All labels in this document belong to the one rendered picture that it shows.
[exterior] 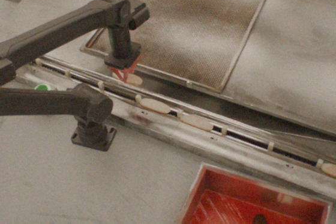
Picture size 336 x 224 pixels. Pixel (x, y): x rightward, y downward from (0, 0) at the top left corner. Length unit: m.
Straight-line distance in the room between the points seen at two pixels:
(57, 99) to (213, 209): 0.47
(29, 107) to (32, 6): 0.99
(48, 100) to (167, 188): 0.38
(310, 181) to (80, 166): 0.63
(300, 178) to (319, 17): 0.60
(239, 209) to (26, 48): 0.64
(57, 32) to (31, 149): 0.46
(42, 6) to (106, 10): 0.89
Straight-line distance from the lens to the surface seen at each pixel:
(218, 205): 1.00
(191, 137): 1.07
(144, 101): 1.17
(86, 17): 0.89
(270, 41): 1.28
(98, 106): 1.02
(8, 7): 1.88
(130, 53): 1.06
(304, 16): 1.38
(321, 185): 1.04
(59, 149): 1.16
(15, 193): 1.12
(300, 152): 1.09
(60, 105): 0.95
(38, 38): 0.82
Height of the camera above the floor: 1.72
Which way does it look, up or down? 46 degrees down
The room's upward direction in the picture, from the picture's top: 6 degrees counter-clockwise
